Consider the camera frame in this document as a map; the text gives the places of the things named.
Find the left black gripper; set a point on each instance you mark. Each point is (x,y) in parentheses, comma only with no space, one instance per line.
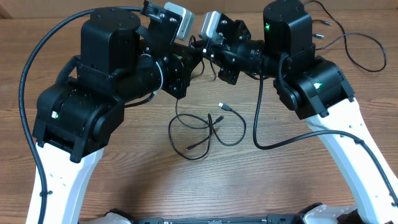
(182,62)

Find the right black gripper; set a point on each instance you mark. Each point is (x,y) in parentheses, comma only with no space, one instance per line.
(229,72)

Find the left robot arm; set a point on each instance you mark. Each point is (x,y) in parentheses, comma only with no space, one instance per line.
(127,55)

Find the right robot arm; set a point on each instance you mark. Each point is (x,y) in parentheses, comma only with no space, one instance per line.
(317,90)

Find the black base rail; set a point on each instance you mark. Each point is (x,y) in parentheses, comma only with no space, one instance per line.
(214,220)

